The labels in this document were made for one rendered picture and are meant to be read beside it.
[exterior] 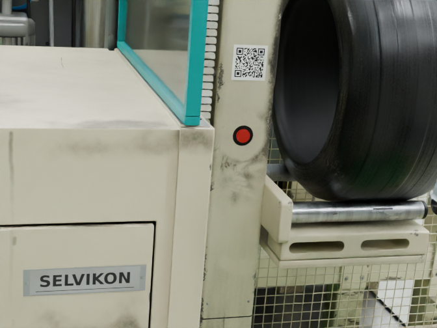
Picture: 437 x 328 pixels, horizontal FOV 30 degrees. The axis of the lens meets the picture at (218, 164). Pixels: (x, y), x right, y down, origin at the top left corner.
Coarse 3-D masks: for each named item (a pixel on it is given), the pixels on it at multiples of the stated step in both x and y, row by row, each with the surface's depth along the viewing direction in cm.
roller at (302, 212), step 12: (300, 204) 179; (312, 204) 179; (324, 204) 180; (336, 204) 181; (348, 204) 181; (360, 204) 182; (372, 204) 183; (384, 204) 184; (396, 204) 184; (408, 204) 185; (420, 204) 186; (300, 216) 178; (312, 216) 178; (324, 216) 179; (336, 216) 180; (348, 216) 181; (360, 216) 182; (372, 216) 183; (384, 216) 183; (396, 216) 184; (408, 216) 185; (420, 216) 186
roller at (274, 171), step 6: (270, 168) 204; (276, 168) 205; (282, 168) 205; (270, 174) 204; (276, 174) 204; (282, 174) 205; (288, 174) 205; (276, 180) 206; (282, 180) 206; (288, 180) 207; (294, 180) 207
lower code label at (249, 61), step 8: (240, 48) 170; (248, 48) 171; (256, 48) 171; (264, 48) 172; (240, 56) 171; (248, 56) 171; (256, 56) 172; (264, 56) 172; (232, 64) 171; (240, 64) 172; (248, 64) 172; (256, 64) 172; (264, 64) 173; (232, 72) 172; (240, 72) 172; (248, 72) 173; (256, 72) 173; (264, 72) 174; (256, 80) 174; (264, 80) 174
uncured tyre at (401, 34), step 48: (288, 0) 194; (336, 0) 168; (384, 0) 162; (432, 0) 165; (288, 48) 210; (336, 48) 215; (384, 48) 160; (432, 48) 162; (288, 96) 212; (336, 96) 217; (384, 96) 160; (432, 96) 163; (288, 144) 198; (336, 144) 169; (384, 144) 164; (432, 144) 167; (336, 192) 178; (384, 192) 178
